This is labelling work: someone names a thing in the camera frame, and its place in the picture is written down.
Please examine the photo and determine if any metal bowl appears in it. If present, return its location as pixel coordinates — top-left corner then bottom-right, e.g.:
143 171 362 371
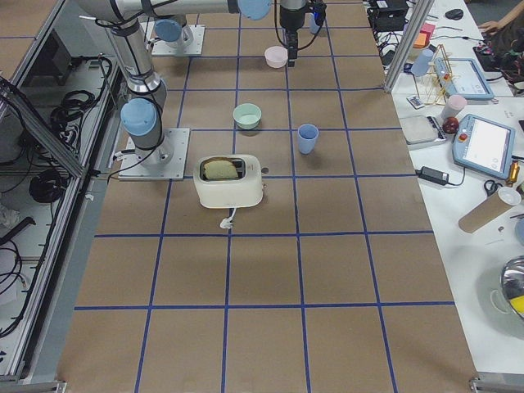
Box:
490 255 523 322

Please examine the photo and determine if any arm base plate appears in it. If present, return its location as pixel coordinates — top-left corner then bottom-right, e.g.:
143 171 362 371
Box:
151 25 206 57
117 128 190 181

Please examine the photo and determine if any teach pendant near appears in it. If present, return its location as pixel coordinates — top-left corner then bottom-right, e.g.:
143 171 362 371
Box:
452 114 515 179

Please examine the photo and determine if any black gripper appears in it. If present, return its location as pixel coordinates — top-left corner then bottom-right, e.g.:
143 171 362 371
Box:
279 0 327 67

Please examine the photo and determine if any red apple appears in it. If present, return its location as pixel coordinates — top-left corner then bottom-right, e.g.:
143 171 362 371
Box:
442 117 459 134

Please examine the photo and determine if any teach pendant far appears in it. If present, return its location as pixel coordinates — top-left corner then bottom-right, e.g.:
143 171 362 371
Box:
448 58 495 101

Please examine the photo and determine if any bread slice in toaster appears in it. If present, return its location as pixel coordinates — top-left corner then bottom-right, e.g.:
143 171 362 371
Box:
204 159 238 180

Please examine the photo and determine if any wooden cup rack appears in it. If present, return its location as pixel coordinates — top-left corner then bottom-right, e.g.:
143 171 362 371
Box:
413 44 454 106

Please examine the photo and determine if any pink cup on rack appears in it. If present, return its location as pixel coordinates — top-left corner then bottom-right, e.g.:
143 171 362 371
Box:
440 94 468 120

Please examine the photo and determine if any pink bowl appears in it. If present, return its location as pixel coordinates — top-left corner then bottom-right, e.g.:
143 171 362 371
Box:
264 46 288 69

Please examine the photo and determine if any cardboard tube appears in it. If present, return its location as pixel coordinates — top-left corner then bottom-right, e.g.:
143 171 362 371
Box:
458 187 522 233

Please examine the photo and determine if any green bowl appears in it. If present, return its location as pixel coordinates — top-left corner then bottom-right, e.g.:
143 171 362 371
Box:
233 103 262 130

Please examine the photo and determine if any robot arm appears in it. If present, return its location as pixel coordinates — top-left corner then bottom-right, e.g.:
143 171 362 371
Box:
154 1 327 69
79 1 269 166

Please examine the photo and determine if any toaster power cord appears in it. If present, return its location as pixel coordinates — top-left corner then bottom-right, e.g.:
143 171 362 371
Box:
219 206 238 231

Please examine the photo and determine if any blue cup on rack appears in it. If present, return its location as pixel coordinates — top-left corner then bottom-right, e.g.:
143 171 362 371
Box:
410 49 433 77

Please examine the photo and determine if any aluminium frame post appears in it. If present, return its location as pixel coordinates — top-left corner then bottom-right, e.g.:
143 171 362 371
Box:
383 0 434 93

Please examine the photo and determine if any blue cup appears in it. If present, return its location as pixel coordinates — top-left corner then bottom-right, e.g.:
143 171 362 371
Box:
297 124 319 155
309 14 320 34
410 49 433 77

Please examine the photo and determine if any kitchen scale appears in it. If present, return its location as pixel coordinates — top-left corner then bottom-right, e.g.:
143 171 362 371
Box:
400 115 447 150

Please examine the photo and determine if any black power adapter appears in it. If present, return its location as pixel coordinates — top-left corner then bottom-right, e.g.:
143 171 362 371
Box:
415 166 449 186

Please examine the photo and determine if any cream toaster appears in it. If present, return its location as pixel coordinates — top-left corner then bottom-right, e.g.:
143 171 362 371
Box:
193 154 263 209

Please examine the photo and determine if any teach pendant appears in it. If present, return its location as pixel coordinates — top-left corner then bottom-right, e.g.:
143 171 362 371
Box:
452 114 515 179
448 58 495 101

